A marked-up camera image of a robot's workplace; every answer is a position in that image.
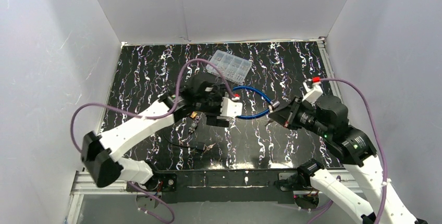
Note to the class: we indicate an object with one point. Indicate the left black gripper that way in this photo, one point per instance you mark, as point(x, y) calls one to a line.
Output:
point(214, 103)

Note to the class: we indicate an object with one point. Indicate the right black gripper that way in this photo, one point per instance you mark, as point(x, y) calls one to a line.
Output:
point(290, 116)

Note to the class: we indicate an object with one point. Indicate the blue cable lock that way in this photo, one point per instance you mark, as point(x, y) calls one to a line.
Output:
point(253, 93)

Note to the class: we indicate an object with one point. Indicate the small brass padlock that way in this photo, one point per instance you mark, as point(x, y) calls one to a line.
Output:
point(194, 115)

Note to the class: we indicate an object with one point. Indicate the black cable padlock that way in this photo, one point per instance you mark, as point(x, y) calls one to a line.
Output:
point(167, 134)

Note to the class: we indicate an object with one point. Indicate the small silver lock key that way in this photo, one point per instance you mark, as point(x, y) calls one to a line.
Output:
point(209, 147)

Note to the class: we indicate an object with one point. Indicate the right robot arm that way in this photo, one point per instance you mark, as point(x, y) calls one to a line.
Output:
point(353, 148)

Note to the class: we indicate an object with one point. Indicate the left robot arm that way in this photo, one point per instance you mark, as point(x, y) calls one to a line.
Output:
point(103, 154)

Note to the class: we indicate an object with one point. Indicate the clear plastic parts box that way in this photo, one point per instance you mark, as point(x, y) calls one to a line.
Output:
point(234, 69)

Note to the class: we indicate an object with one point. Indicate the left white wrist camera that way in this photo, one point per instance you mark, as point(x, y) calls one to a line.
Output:
point(231, 107)

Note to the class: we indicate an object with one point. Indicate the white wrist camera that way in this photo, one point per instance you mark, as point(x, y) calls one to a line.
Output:
point(313, 90)
point(231, 107)

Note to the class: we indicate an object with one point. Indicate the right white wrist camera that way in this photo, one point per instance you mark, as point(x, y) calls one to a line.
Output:
point(313, 90)

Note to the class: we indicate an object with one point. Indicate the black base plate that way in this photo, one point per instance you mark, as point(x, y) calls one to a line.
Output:
point(240, 185)

